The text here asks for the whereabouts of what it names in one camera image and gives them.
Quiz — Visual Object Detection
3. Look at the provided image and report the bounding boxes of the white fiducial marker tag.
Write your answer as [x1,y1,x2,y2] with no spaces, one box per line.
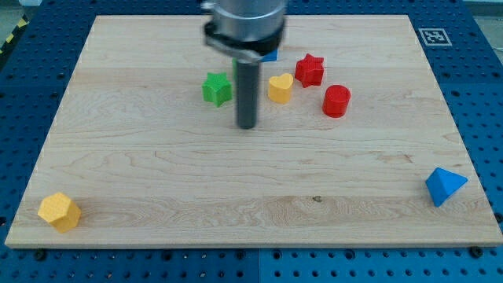
[419,28,452,46]

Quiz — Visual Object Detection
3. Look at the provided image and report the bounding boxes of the red cylinder block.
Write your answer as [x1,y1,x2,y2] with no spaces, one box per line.
[321,85,351,118]

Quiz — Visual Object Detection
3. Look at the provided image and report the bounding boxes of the green block behind rod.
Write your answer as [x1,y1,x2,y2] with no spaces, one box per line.
[232,58,237,82]

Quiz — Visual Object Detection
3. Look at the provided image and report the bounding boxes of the yellow hexagon block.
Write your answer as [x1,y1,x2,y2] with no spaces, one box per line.
[38,193,82,233]

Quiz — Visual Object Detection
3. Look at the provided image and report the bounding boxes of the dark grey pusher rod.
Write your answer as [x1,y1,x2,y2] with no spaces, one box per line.
[236,61,259,129]

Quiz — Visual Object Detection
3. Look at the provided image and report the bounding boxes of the blue triangle block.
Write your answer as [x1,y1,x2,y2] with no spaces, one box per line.
[425,167,468,208]

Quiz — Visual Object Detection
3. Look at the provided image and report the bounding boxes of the blue block behind arm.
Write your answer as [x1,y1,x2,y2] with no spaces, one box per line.
[261,49,278,62]

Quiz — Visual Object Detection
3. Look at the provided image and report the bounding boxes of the green star block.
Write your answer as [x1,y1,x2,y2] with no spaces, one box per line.
[201,72,233,108]

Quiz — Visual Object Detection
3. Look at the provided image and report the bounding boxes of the red star block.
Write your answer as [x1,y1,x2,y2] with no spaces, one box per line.
[295,53,325,88]

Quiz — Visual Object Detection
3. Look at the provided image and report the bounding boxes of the yellow heart block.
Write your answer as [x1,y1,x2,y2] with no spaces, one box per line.
[268,73,294,104]

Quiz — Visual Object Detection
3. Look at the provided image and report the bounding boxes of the wooden board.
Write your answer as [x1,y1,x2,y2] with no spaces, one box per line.
[6,15,502,249]

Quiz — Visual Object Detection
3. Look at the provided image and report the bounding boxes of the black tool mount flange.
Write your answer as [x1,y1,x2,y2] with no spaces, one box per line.
[203,21,285,61]

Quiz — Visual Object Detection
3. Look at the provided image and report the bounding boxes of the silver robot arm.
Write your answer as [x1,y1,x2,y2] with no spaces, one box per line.
[200,0,288,129]

